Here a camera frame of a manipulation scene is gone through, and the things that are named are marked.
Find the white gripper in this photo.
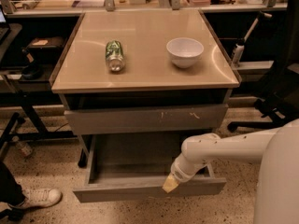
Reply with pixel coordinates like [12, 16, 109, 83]
[163, 157, 200, 193]

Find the grey drawer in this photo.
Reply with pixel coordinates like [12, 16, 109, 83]
[64, 104, 228, 134]
[74, 133, 226, 203]

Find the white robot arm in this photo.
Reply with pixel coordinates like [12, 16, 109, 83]
[163, 119, 299, 224]

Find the grey drawer cabinet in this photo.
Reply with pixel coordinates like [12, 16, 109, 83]
[49, 8, 241, 170]

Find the grey top drawer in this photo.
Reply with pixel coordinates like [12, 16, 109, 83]
[64, 104, 228, 134]

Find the white bowl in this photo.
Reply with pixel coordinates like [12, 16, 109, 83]
[166, 37, 204, 68]

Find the black office chair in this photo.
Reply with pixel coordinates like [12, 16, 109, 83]
[227, 0, 299, 132]

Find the green soda can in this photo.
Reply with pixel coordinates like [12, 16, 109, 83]
[106, 40, 125, 72]

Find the white sneaker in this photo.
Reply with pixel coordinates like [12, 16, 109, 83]
[8, 189, 63, 210]

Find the white black handheld tool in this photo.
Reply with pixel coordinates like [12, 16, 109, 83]
[231, 11, 272, 66]

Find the plastic water bottle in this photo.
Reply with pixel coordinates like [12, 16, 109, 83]
[12, 136, 33, 158]

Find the dark trouser leg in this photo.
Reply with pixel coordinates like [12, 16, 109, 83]
[0, 161, 25, 206]

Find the black box with label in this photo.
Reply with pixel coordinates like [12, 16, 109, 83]
[26, 36, 65, 58]

